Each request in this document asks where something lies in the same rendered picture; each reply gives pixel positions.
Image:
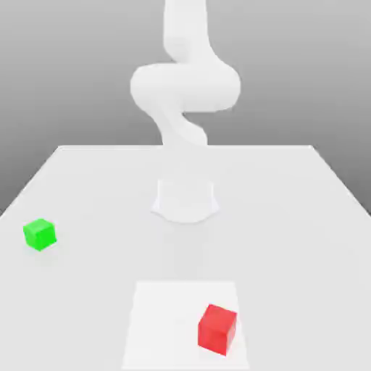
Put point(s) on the small red cube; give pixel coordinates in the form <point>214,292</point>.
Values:
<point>216,329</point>

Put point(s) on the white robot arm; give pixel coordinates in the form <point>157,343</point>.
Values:
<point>185,87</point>

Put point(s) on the small green cube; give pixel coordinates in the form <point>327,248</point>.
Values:
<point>39,234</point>

